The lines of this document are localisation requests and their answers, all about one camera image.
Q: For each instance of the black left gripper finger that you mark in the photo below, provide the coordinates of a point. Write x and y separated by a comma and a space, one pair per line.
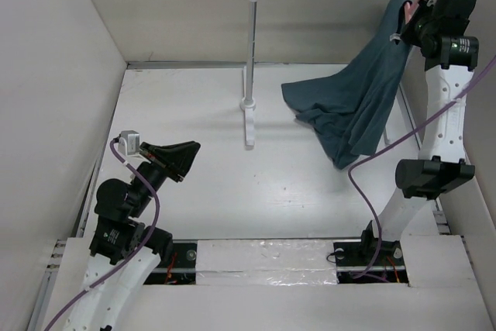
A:
185, 149
179, 165

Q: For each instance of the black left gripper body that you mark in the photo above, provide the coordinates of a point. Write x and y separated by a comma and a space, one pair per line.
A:
155, 171

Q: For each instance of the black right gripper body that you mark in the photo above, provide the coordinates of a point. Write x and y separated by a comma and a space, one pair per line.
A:
421, 22

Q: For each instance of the blue t shirt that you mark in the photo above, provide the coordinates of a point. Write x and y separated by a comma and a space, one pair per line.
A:
349, 110

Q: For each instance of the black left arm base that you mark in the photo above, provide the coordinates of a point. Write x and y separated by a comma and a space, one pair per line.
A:
181, 267

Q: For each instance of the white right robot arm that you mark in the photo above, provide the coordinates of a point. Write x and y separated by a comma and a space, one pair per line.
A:
441, 164

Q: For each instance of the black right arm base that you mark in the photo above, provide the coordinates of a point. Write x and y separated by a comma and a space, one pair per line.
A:
359, 261

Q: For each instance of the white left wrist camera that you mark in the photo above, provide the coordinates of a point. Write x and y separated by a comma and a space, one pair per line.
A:
128, 143

